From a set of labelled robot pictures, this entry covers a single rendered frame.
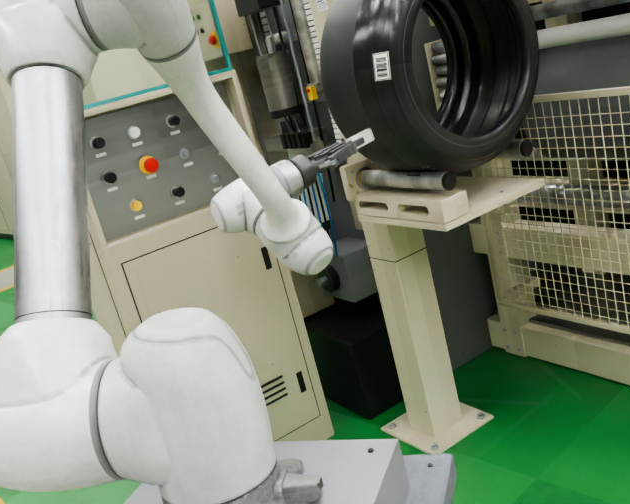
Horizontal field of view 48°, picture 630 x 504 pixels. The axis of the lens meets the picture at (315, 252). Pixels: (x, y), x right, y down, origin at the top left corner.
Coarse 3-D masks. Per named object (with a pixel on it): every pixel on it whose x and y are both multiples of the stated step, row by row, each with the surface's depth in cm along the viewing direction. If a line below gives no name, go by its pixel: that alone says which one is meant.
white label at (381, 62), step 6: (372, 54) 159; (378, 54) 158; (384, 54) 157; (378, 60) 158; (384, 60) 157; (378, 66) 158; (384, 66) 158; (378, 72) 159; (384, 72) 158; (390, 72) 157; (378, 78) 159; (384, 78) 158; (390, 78) 158
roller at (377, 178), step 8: (360, 176) 198; (368, 176) 195; (376, 176) 192; (384, 176) 189; (392, 176) 186; (400, 176) 184; (408, 176) 181; (416, 176) 178; (424, 176) 176; (432, 176) 174; (440, 176) 171; (448, 176) 171; (368, 184) 196; (376, 184) 193; (384, 184) 190; (392, 184) 187; (400, 184) 184; (408, 184) 181; (416, 184) 179; (424, 184) 176; (432, 184) 174; (440, 184) 171; (448, 184) 171
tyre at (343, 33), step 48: (336, 0) 174; (384, 0) 158; (432, 0) 195; (480, 0) 192; (336, 48) 169; (384, 48) 158; (480, 48) 201; (528, 48) 180; (336, 96) 173; (384, 96) 161; (480, 96) 203; (528, 96) 182; (384, 144) 171; (432, 144) 167; (480, 144) 175
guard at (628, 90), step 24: (552, 96) 195; (576, 96) 188; (600, 96) 183; (600, 120) 186; (624, 144) 183; (480, 168) 229; (504, 168) 219; (528, 168) 212; (552, 168) 204; (576, 168) 198; (600, 192) 194; (576, 216) 203; (504, 264) 235; (528, 264) 226; (504, 288) 239; (600, 288) 206; (552, 312) 224
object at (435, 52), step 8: (440, 40) 228; (432, 48) 225; (440, 48) 223; (432, 56) 226; (440, 56) 223; (432, 64) 227; (440, 64) 229; (432, 72) 228; (440, 72) 226; (432, 80) 228; (440, 80) 226; (440, 88) 230; (440, 96) 230; (440, 104) 230
